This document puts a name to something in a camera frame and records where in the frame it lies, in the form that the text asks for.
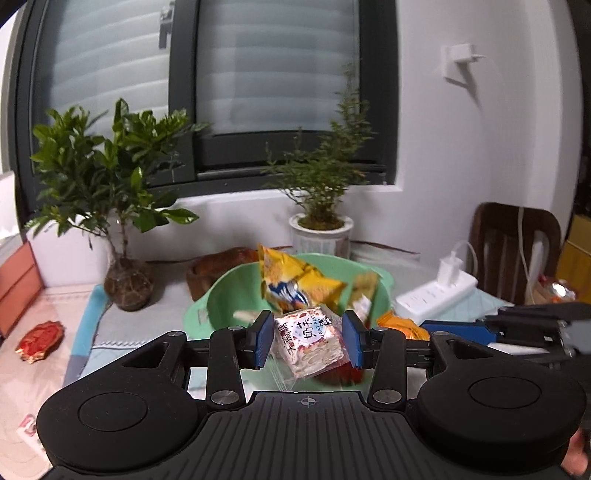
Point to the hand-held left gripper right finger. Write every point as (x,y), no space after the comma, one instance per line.
(352,339)

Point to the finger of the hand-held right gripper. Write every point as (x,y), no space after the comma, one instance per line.
(461,328)
(535,360)

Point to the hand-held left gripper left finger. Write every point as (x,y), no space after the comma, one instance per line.
(264,339)

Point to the clear nougat candy packet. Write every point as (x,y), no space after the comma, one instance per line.
(309,344)

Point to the orange snack packet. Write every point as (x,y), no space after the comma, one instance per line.
(401,326)

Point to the green plastic bowl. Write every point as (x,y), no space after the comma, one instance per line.
(221,295)

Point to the yellow snack bag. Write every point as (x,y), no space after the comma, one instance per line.
(295,277)

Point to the person's right hand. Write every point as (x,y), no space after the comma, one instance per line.
(578,454)

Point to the white power strip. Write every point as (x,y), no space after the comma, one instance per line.
(434,295)

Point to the shiny plastic bag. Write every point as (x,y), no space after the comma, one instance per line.
(556,288)

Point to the white charger plug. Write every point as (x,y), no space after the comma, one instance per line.
(448,271)

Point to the dark wooden chair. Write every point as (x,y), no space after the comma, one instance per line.
(498,249)

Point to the brown rounded object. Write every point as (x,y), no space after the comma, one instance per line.
(212,267)

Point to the white plant pot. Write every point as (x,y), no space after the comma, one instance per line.
(321,240)

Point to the round glass vase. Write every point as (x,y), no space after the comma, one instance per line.
(129,286)

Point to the fine-leaf green plant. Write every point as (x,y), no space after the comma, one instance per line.
(323,170)

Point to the teal checked mat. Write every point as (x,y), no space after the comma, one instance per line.
(92,323)

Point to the red crinkled packet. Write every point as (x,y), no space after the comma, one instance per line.
(39,341)

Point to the broad-leaf green plant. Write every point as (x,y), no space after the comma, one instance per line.
(106,166)

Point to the large orange drawer box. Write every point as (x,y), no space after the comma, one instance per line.
(18,286)

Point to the dark window frame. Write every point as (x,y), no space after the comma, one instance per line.
(184,92)

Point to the white wall bracket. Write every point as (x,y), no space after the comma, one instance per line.
(457,60)

